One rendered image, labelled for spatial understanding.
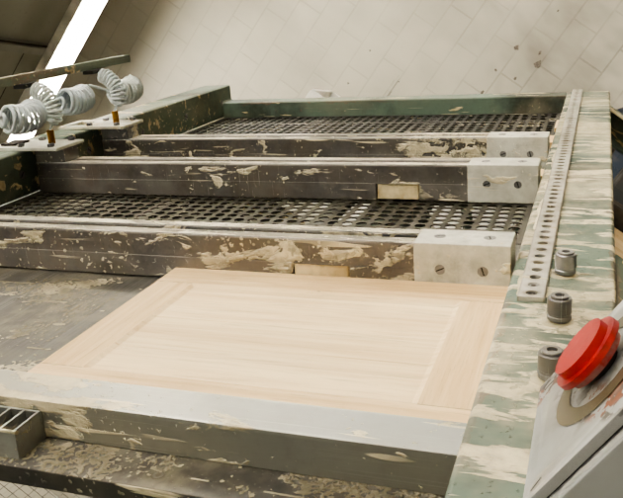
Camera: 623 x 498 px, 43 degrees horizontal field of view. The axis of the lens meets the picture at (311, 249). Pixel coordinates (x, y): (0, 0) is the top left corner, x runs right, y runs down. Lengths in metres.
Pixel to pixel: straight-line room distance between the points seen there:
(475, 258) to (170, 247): 0.44
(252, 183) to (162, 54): 5.25
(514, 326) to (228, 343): 0.32
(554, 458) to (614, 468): 0.03
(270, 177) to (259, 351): 0.74
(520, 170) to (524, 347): 0.69
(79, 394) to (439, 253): 0.49
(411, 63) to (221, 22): 1.58
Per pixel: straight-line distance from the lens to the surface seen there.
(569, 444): 0.36
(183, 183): 1.67
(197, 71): 6.69
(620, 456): 0.34
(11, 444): 0.80
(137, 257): 1.21
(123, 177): 1.74
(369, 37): 6.33
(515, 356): 0.79
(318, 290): 1.04
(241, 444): 0.71
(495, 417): 0.68
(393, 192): 1.51
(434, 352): 0.87
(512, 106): 2.45
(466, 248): 1.03
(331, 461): 0.69
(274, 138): 1.84
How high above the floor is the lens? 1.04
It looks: 5 degrees up
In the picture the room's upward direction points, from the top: 54 degrees counter-clockwise
